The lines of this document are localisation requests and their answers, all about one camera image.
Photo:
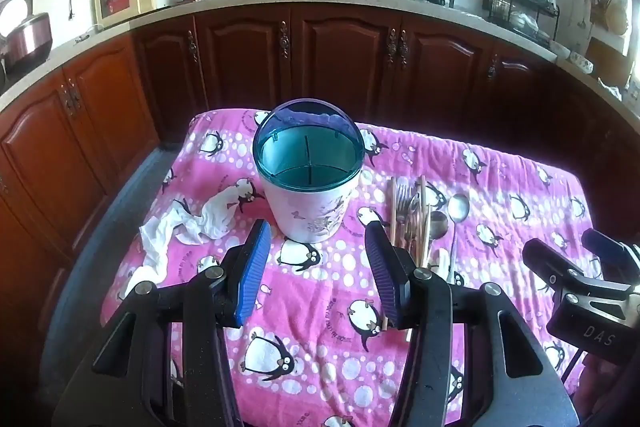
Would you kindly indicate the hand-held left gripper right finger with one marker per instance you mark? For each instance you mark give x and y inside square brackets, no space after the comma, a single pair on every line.
[382,267]

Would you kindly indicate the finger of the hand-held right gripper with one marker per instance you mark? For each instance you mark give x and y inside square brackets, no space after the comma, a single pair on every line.
[610,249]
[555,264]

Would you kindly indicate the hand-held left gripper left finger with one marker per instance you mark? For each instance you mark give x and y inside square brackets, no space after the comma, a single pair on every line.
[250,267]

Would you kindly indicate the white utensil holder teal lid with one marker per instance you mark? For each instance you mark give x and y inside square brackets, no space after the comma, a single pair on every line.
[310,212]

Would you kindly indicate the small golden fork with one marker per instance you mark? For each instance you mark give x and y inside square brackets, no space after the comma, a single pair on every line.
[414,218]

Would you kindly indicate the pink penguin blanket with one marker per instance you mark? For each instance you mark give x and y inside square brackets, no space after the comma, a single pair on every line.
[320,292]

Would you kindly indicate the silver fork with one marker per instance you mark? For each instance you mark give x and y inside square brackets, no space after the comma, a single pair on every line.
[406,202]

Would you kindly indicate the crumpled white cloth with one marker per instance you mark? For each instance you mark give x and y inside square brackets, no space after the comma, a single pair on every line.
[160,232]

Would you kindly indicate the small patterned bowl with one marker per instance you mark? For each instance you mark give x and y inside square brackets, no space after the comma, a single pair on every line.
[581,63]

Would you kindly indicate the wooden cutting board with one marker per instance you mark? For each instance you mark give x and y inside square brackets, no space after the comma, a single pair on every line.
[610,59]

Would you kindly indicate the wooden base cabinets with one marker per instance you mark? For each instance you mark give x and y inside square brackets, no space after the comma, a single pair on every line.
[240,57]

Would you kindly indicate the black dish rack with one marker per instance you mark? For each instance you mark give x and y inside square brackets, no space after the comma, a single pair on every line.
[520,9]

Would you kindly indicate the rice cooker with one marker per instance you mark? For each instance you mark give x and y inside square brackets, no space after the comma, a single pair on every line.
[25,39]

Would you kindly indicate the wall chopstick holder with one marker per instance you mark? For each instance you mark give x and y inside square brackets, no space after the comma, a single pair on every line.
[607,9]

